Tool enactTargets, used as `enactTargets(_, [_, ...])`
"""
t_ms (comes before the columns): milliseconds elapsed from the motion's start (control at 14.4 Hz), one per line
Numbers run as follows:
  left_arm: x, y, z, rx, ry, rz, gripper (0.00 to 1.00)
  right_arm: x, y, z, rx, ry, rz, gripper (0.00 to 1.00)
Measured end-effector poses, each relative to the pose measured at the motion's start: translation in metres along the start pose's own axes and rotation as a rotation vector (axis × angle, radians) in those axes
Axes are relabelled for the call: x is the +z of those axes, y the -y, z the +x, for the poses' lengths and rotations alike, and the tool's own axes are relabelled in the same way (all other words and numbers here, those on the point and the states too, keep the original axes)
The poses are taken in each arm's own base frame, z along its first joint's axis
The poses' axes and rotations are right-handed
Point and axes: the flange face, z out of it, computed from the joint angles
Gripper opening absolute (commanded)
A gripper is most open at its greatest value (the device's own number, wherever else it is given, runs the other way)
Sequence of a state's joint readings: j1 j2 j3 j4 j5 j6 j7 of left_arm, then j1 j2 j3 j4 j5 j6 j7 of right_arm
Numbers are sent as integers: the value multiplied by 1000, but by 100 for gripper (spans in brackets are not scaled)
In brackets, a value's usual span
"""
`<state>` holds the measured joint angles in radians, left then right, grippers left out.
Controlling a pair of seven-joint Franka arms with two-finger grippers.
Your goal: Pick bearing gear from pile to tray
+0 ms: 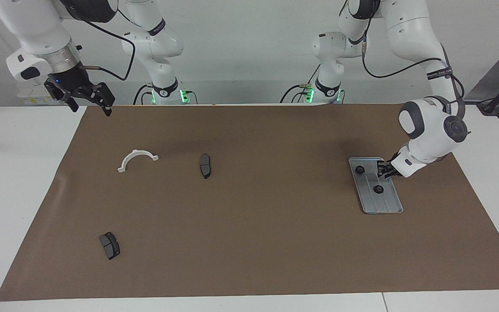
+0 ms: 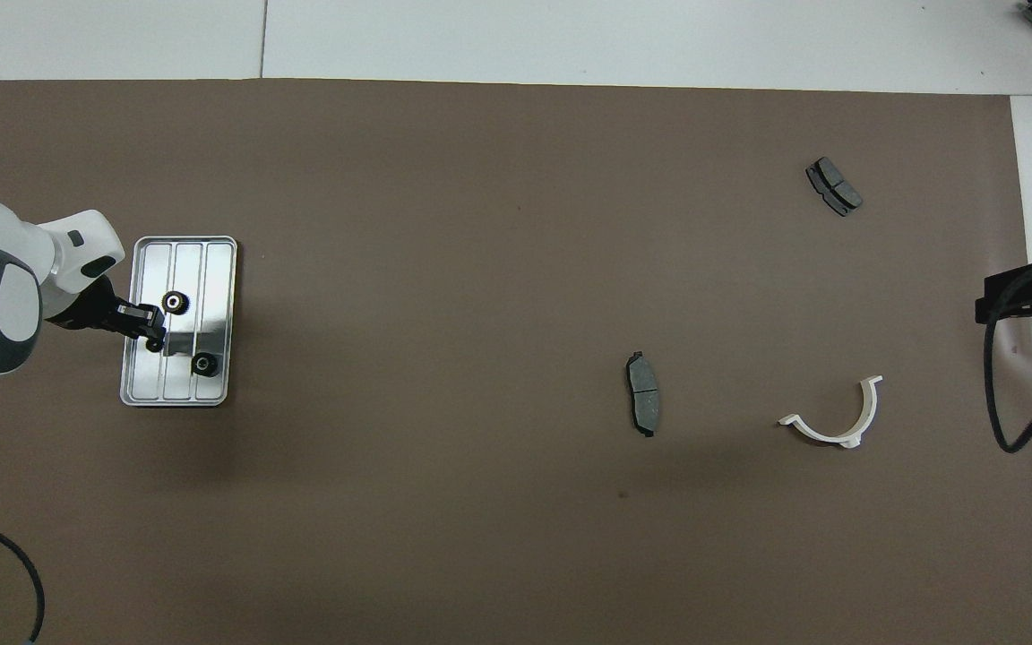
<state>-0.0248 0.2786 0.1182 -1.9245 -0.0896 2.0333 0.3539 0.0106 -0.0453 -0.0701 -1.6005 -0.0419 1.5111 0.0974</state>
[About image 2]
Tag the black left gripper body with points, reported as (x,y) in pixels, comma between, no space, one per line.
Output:
(95,309)

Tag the short grey brake pad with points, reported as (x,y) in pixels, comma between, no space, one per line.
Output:
(834,186)

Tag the silver metal tray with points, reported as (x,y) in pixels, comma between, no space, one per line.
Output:
(211,269)

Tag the long grey brake pad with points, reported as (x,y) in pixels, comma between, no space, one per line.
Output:
(644,394)

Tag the white curved plastic bracket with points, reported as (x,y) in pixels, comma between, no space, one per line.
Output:
(868,412)

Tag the brown paper table mat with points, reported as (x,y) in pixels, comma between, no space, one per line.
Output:
(435,179)

